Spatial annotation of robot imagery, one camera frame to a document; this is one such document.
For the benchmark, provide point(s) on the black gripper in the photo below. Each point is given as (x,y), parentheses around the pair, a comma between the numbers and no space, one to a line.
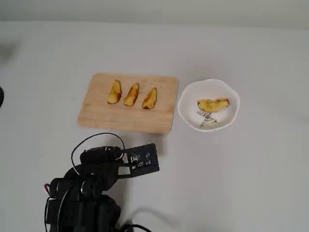
(109,179)

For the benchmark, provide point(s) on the apple slice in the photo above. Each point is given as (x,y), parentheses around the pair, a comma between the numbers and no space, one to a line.
(131,95)
(114,94)
(212,105)
(149,99)

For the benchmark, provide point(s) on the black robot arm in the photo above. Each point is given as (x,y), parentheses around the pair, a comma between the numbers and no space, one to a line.
(79,212)

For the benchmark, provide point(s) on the wooden cutting board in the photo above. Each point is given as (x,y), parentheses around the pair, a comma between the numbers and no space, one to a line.
(108,120)

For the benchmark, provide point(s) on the white ceramic bowl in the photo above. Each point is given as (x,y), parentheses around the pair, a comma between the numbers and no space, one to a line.
(190,116)

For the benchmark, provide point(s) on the black round object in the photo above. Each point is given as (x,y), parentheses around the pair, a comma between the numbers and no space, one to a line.
(1,96)

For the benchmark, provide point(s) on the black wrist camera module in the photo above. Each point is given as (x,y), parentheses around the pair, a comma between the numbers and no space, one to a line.
(144,164)

